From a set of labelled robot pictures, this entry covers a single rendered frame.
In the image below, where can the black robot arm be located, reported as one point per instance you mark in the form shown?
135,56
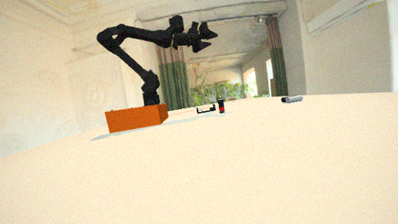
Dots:
162,38

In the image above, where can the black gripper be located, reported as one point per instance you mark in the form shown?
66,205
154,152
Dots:
194,39

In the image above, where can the black cylindrical battery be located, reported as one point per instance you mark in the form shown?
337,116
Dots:
221,105

